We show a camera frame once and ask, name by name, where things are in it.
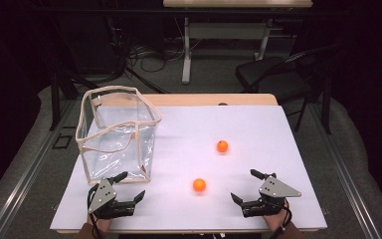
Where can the black folding chair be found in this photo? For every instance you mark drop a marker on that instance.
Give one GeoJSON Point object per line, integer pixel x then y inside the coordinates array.
{"type": "Point", "coordinates": [272, 76]}

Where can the orange ping-pong ball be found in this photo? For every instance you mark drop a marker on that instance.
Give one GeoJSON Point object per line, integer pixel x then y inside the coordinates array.
{"type": "Point", "coordinates": [222, 146]}
{"type": "Point", "coordinates": [199, 185]}

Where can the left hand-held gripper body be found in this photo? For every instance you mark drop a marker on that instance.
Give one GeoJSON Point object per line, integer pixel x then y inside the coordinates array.
{"type": "Point", "coordinates": [103, 197]}

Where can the metal floor rail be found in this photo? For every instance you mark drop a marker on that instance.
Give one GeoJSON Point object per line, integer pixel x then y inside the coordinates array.
{"type": "Point", "coordinates": [23, 179]}
{"type": "Point", "coordinates": [348, 172]}

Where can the transparent bag with beige trim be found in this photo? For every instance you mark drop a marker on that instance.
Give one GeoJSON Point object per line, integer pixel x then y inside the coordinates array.
{"type": "Point", "coordinates": [119, 146]}

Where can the person's left hand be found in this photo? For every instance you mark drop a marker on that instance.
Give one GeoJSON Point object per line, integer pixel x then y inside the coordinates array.
{"type": "Point", "coordinates": [101, 225]}

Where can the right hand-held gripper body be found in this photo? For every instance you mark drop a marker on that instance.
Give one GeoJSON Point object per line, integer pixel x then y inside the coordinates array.
{"type": "Point", "coordinates": [275, 190]}

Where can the black metal stand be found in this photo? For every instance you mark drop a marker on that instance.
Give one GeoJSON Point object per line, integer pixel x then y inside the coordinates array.
{"type": "Point", "coordinates": [55, 99]}

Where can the person's right hand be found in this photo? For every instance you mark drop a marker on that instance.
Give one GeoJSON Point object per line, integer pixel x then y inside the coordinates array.
{"type": "Point", "coordinates": [277, 220]}

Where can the white-legged desk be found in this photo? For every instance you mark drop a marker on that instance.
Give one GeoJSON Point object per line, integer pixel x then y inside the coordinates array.
{"type": "Point", "coordinates": [186, 49]}

